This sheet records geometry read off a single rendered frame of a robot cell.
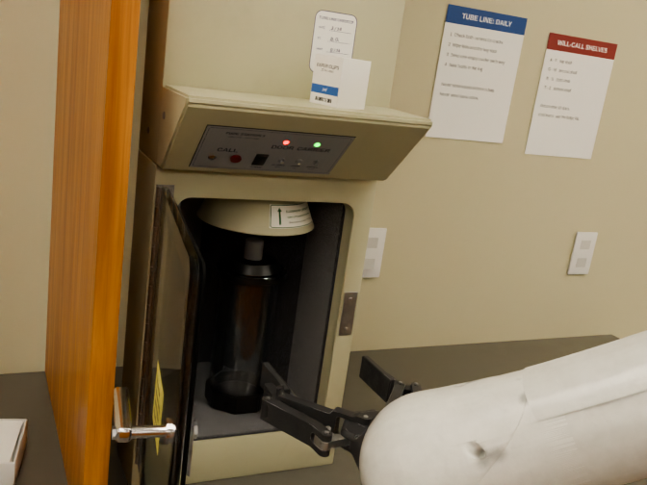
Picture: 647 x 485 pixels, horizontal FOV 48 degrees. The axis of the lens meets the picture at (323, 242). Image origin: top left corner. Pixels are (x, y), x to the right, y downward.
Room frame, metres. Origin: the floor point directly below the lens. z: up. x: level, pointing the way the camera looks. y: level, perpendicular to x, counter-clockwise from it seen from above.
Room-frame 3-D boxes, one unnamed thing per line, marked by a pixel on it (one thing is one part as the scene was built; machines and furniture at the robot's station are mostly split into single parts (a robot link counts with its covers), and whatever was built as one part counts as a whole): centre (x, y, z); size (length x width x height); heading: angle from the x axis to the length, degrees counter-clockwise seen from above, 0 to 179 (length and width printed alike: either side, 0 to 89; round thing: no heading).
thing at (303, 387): (1.08, 0.13, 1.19); 0.26 x 0.24 x 0.35; 117
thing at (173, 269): (0.74, 0.16, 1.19); 0.30 x 0.01 x 0.40; 19
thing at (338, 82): (0.94, 0.01, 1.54); 0.05 x 0.05 x 0.06; 46
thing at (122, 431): (0.66, 0.16, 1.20); 0.10 x 0.05 x 0.03; 19
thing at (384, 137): (0.92, 0.05, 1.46); 0.32 x 0.11 x 0.10; 117
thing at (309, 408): (0.71, -0.02, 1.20); 0.11 x 0.01 x 0.04; 69
